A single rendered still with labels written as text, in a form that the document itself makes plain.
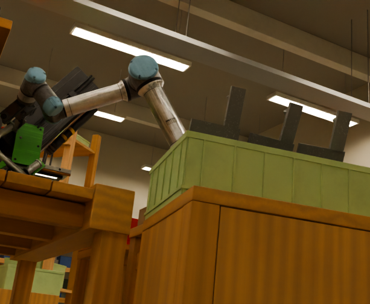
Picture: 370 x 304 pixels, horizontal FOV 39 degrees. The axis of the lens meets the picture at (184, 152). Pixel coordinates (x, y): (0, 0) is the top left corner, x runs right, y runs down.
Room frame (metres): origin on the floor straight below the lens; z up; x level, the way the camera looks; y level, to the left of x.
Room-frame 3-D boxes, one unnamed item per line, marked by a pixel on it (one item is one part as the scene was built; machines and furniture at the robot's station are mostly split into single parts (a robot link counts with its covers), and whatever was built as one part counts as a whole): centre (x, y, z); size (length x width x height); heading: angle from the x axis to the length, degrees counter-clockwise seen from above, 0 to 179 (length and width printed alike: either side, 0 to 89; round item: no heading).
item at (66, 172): (2.38, 0.73, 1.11); 0.39 x 0.16 x 0.03; 115
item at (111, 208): (2.38, 0.53, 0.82); 1.50 x 0.14 x 0.15; 25
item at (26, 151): (2.22, 0.70, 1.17); 0.13 x 0.12 x 0.20; 25
